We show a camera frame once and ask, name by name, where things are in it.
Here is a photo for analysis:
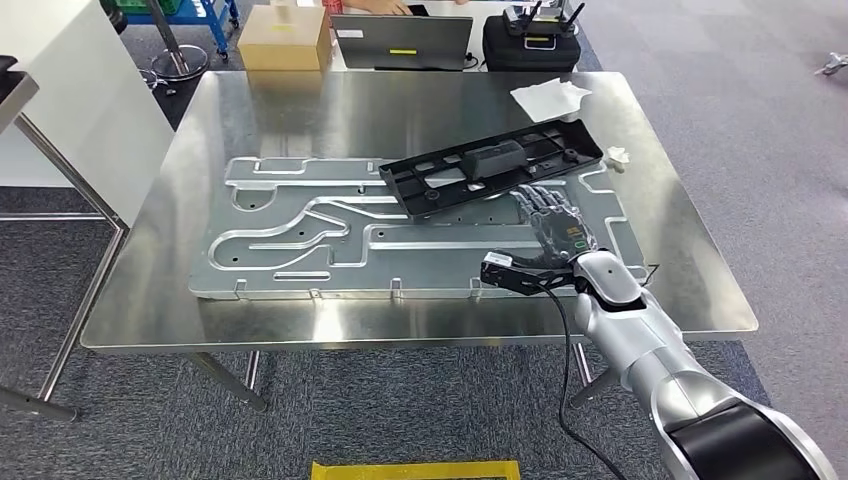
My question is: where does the blue metal shelf rack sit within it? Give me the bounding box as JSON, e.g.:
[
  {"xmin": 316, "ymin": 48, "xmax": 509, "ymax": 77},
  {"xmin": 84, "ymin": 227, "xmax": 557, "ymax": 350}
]
[{"xmin": 125, "ymin": 0, "xmax": 241, "ymax": 62}]

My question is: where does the black carrying case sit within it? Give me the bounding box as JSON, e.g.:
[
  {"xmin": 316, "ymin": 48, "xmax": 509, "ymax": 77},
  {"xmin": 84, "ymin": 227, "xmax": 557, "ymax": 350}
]
[{"xmin": 482, "ymin": 14, "xmax": 583, "ymax": 73}]

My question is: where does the stanchion with chrome base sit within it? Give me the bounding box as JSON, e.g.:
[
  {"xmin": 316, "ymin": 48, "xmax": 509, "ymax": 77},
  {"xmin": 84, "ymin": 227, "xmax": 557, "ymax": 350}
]
[{"xmin": 144, "ymin": 0, "xmax": 210, "ymax": 82}]

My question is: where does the small stainless steel table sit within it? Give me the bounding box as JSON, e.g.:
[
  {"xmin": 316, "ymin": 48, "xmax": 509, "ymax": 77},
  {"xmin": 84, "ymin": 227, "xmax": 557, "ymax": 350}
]
[{"xmin": 0, "ymin": 56, "xmax": 130, "ymax": 423}]

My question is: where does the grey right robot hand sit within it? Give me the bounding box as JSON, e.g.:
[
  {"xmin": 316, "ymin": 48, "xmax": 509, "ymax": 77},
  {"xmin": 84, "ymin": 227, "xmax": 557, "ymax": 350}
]
[{"xmin": 510, "ymin": 184, "xmax": 598, "ymax": 270}]

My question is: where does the white paper tissue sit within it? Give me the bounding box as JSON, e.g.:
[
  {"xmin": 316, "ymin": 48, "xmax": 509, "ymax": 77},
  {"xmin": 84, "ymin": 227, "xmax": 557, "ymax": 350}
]
[{"xmin": 510, "ymin": 77, "xmax": 593, "ymax": 124}]

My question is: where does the black plastic plate holder part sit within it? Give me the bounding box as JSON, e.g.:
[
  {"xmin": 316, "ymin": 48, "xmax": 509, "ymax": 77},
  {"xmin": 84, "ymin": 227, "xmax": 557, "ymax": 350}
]
[{"xmin": 378, "ymin": 119, "xmax": 605, "ymax": 221}]

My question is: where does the brown cardboard box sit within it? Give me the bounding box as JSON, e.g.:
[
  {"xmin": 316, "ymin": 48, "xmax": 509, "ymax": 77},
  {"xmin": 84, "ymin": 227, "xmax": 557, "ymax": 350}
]
[{"xmin": 237, "ymin": 5, "xmax": 334, "ymax": 73}]

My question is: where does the black remote controller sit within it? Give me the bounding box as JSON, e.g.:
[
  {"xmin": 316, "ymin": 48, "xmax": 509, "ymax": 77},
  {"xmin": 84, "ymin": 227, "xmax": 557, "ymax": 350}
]
[{"xmin": 501, "ymin": 1, "xmax": 587, "ymax": 38}]

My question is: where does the chrome stanchion base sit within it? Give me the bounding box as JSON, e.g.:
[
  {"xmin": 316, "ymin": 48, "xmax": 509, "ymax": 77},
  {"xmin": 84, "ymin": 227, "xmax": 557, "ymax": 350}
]
[{"xmin": 139, "ymin": 68, "xmax": 179, "ymax": 96}]

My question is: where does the grey chair base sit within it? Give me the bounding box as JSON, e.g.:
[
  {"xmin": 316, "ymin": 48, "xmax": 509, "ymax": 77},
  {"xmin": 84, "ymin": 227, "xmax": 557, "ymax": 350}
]
[{"xmin": 814, "ymin": 51, "xmax": 848, "ymax": 77}]

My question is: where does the green plastic crate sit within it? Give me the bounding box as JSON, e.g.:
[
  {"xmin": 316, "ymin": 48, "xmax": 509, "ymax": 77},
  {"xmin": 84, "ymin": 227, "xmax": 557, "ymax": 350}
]
[{"xmin": 99, "ymin": 0, "xmax": 187, "ymax": 16}]

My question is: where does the stamped grey metal panel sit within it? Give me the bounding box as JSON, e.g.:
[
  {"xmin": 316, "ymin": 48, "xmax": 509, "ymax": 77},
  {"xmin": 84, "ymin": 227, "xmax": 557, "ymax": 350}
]
[{"xmin": 187, "ymin": 155, "xmax": 649, "ymax": 303}]

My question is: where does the white desk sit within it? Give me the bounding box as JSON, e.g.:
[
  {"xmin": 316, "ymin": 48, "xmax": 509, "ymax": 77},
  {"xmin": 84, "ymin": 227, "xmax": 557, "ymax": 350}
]
[{"xmin": 327, "ymin": 0, "xmax": 581, "ymax": 73}]

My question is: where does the person's hand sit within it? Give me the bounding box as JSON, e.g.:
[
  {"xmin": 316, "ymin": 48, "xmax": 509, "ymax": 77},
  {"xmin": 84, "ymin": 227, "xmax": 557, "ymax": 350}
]
[{"xmin": 357, "ymin": 0, "xmax": 413, "ymax": 16}]

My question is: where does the stainless steel workbench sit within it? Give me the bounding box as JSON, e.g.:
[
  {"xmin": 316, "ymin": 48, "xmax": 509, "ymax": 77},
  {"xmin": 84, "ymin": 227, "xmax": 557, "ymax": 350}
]
[{"xmin": 79, "ymin": 69, "xmax": 760, "ymax": 415}]

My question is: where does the grey laptop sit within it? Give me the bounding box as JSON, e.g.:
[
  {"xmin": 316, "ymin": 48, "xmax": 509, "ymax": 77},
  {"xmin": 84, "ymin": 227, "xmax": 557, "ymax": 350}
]
[{"xmin": 331, "ymin": 14, "xmax": 474, "ymax": 72}]

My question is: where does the black camera cable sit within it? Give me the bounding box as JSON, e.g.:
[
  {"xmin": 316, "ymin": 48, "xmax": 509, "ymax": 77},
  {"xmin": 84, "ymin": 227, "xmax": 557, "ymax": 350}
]
[{"xmin": 541, "ymin": 284, "xmax": 628, "ymax": 480}]

